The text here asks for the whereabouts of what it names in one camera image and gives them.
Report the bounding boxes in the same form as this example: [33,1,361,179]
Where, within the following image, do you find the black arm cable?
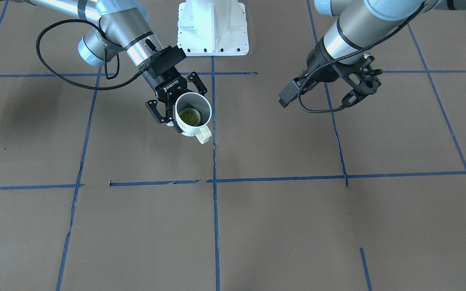
[36,19,153,91]
[297,0,426,114]

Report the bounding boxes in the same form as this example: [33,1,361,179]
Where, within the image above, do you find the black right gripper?
[142,65,208,124]

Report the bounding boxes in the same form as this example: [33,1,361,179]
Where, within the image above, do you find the white central pedestal column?
[176,0,250,57]

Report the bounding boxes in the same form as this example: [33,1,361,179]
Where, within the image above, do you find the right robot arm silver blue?
[28,0,207,127]

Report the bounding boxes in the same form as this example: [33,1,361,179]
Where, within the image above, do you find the white mug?
[171,92,212,144]

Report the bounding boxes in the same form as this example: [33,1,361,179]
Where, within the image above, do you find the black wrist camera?
[146,46,186,78]
[279,78,309,108]

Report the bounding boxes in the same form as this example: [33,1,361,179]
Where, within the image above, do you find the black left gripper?
[332,55,383,109]

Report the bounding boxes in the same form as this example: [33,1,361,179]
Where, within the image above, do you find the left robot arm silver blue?
[294,0,438,112]

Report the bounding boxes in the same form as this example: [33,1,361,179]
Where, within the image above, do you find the lemon slice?
[179,107,202,127]

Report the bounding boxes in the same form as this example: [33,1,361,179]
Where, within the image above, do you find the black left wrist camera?
[279,78,309,108]

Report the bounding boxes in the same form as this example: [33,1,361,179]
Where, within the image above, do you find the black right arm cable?
[36,19,153,91]

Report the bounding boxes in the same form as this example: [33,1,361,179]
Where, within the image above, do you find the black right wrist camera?
[146,46,186,78]

